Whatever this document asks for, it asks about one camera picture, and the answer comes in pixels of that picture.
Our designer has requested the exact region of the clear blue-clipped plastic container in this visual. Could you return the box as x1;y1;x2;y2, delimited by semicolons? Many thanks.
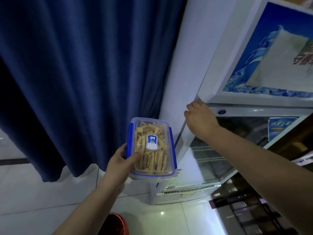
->
125;117;178;181

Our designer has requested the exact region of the person's left hand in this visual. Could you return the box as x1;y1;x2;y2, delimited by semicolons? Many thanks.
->
102;143;144;194

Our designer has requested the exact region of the white display refrigerator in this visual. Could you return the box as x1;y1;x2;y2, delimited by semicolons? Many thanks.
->
149;0;313;206

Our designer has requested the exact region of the person's right forearm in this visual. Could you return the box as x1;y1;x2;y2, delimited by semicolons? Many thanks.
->
205;126;313;235

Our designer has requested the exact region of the person's right hand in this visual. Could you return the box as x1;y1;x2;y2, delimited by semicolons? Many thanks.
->
184;100;221;143

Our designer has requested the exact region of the person's left forearm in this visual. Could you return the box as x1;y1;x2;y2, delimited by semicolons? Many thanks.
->
52;183;126;235

